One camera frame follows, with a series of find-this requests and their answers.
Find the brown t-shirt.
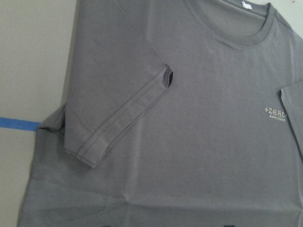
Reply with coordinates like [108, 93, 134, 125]
[19, 0, 303, 227]

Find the blue floor tape grid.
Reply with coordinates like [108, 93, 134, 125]
[0, 117, 41, 131]

